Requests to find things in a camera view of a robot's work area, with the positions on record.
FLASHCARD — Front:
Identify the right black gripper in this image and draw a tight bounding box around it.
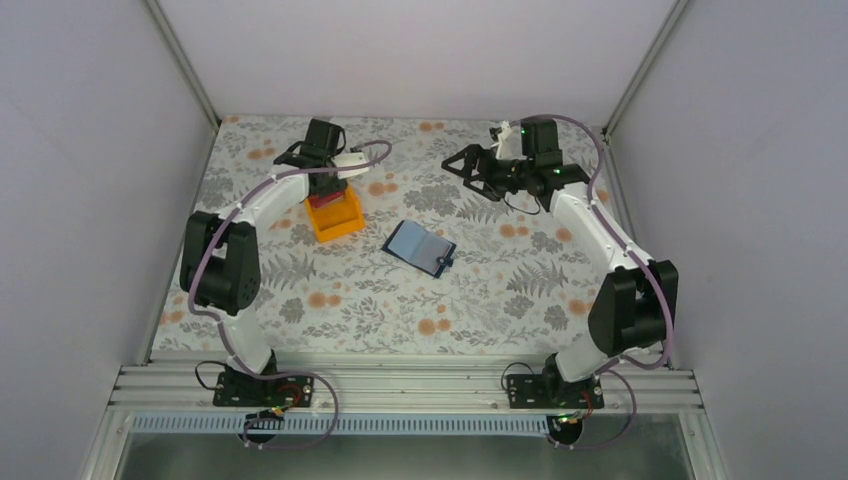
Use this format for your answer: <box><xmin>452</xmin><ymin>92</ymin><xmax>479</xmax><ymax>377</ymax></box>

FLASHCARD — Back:
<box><xmin>442</xmin><ymin>143</ymin><xmax>534</xmax><ymax>202</ymax></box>

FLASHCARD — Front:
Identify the blue card holder wallet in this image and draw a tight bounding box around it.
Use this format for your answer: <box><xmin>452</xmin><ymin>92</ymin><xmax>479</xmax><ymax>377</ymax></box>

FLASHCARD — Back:
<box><xmin>381</xmin><ymin>220</ymin><xmax>457</xmax><ymax>278</ymax></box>

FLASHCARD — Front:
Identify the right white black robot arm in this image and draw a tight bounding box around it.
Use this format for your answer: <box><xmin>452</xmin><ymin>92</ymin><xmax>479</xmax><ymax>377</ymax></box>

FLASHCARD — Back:
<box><xmin>441</xmin><ymin>114</ymin><xmax>679</xmax><ymax>407</ymax></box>

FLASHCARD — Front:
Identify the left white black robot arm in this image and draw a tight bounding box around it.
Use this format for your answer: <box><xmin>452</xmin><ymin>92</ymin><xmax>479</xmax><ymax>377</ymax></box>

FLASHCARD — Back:
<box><xmin>179</xmin><ymin>119</ymin><xmax>347</xmax><ymax>405</ymax></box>

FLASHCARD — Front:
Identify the orange plastic bin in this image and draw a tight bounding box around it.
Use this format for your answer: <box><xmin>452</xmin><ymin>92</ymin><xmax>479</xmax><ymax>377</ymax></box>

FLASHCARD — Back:
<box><xmin>304</xmin><ymin>186</ymin><xmax>366</xmax><ymax>243</ymax></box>

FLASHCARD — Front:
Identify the floral patterned table mat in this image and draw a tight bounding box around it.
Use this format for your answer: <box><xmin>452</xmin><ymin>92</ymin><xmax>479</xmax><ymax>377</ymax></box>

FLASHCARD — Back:
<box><xmin>150</xmin><ymin>115</ymin><xmax>647</xmax><ymax>356</ymax></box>

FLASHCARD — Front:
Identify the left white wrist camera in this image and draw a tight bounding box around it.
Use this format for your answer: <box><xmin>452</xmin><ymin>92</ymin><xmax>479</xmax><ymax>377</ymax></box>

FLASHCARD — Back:
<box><xmin>333</xmin><ymin>152</ymin><xmax>370</xmax><ymax>179</ymax></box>

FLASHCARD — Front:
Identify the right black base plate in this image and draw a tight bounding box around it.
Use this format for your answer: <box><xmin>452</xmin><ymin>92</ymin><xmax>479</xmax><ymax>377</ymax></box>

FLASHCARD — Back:
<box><xmin>505</xmin><ymin>374</ymin><xmax>605</xmax><ymax>410</ymax></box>

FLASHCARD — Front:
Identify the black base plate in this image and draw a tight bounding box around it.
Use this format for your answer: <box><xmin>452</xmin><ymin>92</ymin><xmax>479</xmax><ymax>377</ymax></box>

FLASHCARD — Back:
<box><xmin>505</xmin><ymin>374</ymin><xmax>605</xmax><ymax>410</ymax></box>
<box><xmin>212</xmin><ymin>370</ymin><xmax>315</xmax><ymax>409</ymax></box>

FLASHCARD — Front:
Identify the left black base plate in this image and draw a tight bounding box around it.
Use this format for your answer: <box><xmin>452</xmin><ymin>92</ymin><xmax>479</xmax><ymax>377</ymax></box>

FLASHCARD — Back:
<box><xmin>212</xmin><ymin>370</ymin><xmax>315</xmax><ymax>409</ymax></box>

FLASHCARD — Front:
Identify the grey slotted cable duct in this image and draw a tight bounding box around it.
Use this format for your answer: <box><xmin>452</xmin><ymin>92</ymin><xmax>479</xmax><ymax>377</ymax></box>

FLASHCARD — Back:
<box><xmin>130</xmin><ymin>412</ymin><xmax>548</xmax><ymax>437</ymax></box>

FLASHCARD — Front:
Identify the aluminium mounting rail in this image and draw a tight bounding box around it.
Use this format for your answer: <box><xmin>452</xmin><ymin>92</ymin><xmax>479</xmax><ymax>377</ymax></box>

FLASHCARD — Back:
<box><xmin>108</xmin><ymin>351</ymin><xmax>704</xmax><ymax>414</ymax></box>

